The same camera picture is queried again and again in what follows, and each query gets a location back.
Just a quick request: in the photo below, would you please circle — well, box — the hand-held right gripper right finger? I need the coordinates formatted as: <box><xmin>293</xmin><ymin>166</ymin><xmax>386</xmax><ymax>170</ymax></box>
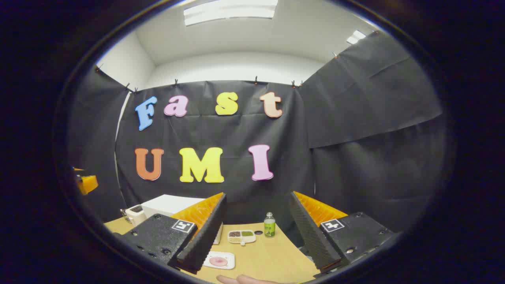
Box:
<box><xmin>290</xmin><ymin>192</ymin><xmax>396</xmax><ymax>274</ymax></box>

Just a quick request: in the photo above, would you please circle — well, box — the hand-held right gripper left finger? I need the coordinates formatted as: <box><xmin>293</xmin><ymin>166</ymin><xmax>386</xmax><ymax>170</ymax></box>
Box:
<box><xmin>114</xmin><ymin>192</ymin><xmax>227</xmax><ymax>275</ymax></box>

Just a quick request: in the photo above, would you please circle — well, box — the white rectangular food plate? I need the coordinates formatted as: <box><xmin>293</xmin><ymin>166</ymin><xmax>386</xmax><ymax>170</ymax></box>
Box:
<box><xmin>202</xmin><ymin>251</ymin><xmax>236</xmax><ymax>270</ymax></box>

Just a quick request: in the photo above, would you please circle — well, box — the white microwave oven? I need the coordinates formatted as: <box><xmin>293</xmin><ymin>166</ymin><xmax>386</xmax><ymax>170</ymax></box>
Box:
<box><xmin>141</xmin><ymin>194</ymin><xmax>223</xmax><ymax>245</ymax></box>

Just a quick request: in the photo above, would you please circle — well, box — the white sectioned dish of beans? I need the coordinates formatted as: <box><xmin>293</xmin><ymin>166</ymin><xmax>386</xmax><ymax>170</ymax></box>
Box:
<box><xmin>228</xmin><ymin>230</ymin><xmax>256</xmax><ymax>246</ymax></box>

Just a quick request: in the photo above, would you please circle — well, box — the green label drink bottle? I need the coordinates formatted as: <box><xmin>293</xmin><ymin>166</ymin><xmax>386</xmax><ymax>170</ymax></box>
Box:
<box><xmin>264</xmin><ymin>212</ymin><xmax>276</xmax><ymax>238</ymax></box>

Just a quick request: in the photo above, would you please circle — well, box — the cream white toaster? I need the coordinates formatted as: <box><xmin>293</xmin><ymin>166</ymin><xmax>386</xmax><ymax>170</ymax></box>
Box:
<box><xmin>120</xmin><ymin>204</ymin><xmax>147</xmax><ymax>226</ymax></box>

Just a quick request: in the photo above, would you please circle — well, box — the black backdrop cloth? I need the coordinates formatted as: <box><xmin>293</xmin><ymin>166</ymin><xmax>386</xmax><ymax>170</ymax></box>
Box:
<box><xmin>67</xmin><ymin>32</ymin><xmax>446</xmax><ymax>253</ymax></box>

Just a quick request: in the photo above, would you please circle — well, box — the small ceiling light panel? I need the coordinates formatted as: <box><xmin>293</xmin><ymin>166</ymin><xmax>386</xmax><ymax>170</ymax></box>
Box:
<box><xmin>346</xmin><ymin>30</ymin><xmax>367</xmax><ymax>45</ymax></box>

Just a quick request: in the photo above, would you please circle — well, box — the long ceiling light panel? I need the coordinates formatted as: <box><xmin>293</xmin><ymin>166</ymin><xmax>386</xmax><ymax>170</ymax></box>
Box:
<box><xmin>183</xmin><ymin>0</ymin><xmax>279</xmax><ymax>26</ymax></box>

